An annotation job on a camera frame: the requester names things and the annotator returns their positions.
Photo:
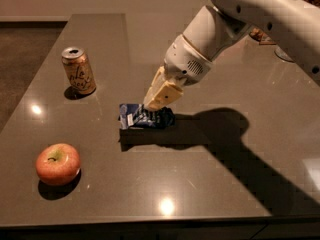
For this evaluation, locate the red yellow apple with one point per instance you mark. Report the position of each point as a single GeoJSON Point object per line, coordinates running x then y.
{"type": "Point", "coordinates": [58, 164]}

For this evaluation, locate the gold soda can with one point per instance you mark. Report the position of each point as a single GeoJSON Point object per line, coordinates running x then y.
{"type": "Point", "coordinates": [78, 70]}

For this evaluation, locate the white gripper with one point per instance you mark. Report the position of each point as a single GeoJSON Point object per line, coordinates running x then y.
{"type": "Point", "coordinates": [184, 61]}

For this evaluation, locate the blue rxbar wrapper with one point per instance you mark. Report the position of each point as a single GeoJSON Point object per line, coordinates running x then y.
{"type": "Point", "coordinates": [136, 116]}

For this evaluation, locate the glass jar black lid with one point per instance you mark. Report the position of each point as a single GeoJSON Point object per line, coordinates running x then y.
{"type": "Point", "coordinates": [261, 37]}

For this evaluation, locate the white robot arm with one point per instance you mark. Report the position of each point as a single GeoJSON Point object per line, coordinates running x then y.
{"type": "Point", "coordinates": [294, 25]}

